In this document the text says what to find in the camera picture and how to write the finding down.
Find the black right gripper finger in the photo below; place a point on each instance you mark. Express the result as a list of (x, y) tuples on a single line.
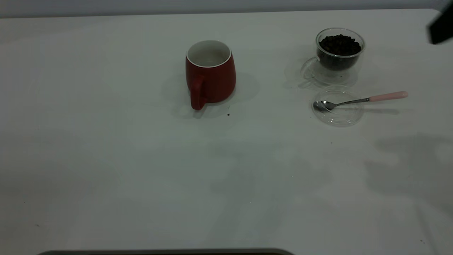
[(442, 30)]

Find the red ceramic mug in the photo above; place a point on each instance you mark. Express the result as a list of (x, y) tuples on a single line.
[(216, 83)]

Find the coffee beans heap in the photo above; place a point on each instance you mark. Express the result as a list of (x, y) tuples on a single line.
[(339, 46)]

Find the clear round glass saucer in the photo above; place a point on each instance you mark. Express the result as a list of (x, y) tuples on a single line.
[(339, 118)]

